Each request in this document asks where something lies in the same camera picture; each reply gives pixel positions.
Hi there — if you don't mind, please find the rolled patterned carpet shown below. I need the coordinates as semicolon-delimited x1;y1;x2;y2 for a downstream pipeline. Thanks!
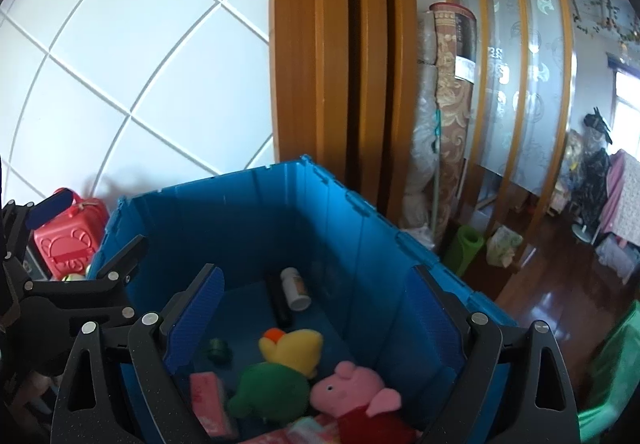
429;2;476;255

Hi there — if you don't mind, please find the white bottle with brown label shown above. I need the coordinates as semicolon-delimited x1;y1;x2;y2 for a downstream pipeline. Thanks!
279;267;312;311

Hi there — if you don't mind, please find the green plastic chair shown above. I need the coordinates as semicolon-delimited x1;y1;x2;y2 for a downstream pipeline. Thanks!
577;299;640;444

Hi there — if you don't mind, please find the dark green plush toy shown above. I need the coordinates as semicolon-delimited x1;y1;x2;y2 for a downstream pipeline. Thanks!
227;361;313;425

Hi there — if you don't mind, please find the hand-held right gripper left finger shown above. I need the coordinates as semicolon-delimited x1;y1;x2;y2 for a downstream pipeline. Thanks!
50;263;227;444

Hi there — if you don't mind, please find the black cylinder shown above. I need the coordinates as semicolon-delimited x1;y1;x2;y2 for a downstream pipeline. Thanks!
264;271;293;327

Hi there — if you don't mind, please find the blue plastic crate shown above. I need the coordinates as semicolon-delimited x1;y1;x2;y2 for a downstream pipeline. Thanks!
87;155;518;444

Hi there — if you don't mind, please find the thin green pole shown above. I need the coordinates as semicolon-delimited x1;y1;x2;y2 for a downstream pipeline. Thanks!
429;107;446;245

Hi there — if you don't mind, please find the green plastic cap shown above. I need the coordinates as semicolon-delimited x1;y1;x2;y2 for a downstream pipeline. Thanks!
208;337;233;364

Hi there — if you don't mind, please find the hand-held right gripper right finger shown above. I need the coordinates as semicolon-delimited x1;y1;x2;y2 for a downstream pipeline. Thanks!
404;265;582;444

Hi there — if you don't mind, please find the pink tissue pack red print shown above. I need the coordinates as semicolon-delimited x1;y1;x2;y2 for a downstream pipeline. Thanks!
189;371;240;440

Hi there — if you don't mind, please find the yellow plush duck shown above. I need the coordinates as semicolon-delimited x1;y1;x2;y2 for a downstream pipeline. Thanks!
258;328;324;380

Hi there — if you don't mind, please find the window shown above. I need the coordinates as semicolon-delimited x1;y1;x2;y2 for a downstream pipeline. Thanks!
607;52;640;135

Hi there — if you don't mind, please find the red toy suitcase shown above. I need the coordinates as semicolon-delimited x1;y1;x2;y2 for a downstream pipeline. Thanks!
32;188;111;281

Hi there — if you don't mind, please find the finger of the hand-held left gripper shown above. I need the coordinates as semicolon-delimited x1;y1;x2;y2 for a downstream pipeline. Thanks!
0;189;74;270
27;234;150;325

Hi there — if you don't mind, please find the plastic-wrapped roll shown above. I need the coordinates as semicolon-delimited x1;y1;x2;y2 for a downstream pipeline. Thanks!
405;9;441;230

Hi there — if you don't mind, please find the pink cloth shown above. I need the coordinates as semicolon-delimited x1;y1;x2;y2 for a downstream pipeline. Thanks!
597;149;640;245

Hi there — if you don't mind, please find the pink white green tissue pack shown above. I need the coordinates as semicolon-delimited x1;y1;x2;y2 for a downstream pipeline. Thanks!
250;414;346;444

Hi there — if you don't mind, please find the pink pig plush red dress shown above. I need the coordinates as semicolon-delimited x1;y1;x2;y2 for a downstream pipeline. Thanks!
310;360;418;444

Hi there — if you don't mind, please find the pale plastic bag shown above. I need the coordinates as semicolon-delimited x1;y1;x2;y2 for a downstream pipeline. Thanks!
485;224;523;267

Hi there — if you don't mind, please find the wall branch decoration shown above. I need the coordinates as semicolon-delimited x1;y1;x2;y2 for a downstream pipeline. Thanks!
570;0;640;45

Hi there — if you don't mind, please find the wooden slatted partition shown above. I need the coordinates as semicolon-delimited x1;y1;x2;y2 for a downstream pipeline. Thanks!
269;0;576;245

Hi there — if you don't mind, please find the rack with dark clothing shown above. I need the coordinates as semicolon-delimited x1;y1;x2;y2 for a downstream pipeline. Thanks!
570;107;613;235

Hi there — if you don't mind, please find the rolled green mat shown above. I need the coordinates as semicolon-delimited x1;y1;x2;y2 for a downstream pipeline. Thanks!
442;224;486;275

